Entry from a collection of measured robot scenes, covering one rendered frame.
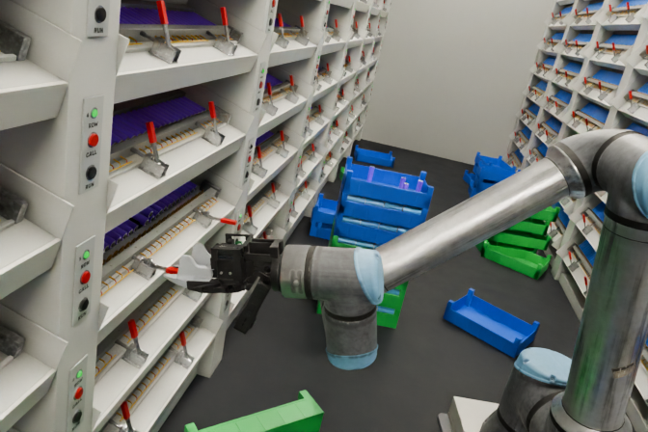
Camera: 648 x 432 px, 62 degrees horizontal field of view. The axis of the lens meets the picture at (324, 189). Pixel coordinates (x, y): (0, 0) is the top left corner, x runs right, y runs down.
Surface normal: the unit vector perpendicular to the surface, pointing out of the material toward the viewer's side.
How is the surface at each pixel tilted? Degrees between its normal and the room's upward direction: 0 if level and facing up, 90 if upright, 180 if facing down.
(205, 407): 0
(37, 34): 90
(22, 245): 17
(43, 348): 90
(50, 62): 90
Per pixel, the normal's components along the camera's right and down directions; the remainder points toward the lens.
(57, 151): -0.18, 0.28
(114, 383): 0.46, -0.82
